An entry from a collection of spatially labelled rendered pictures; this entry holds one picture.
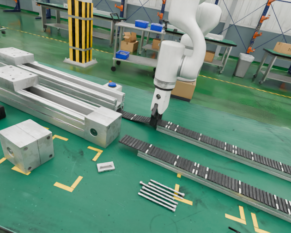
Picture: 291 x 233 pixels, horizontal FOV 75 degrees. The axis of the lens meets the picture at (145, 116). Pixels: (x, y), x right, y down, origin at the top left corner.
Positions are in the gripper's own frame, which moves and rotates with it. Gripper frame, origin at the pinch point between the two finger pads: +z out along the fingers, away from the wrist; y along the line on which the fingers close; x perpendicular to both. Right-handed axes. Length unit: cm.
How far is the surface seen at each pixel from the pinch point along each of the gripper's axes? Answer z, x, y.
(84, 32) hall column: 19, 228, 237
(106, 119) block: -5.5, 12.2, -20.4
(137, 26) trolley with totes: -7, 142, 277
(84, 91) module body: -3.7, 33.8, -4.8
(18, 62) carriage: -6, 75, -3
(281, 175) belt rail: 3, -50, -2
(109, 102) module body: -2.2, 21.1, -3.7
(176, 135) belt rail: 3.0, -10.4, -1.2
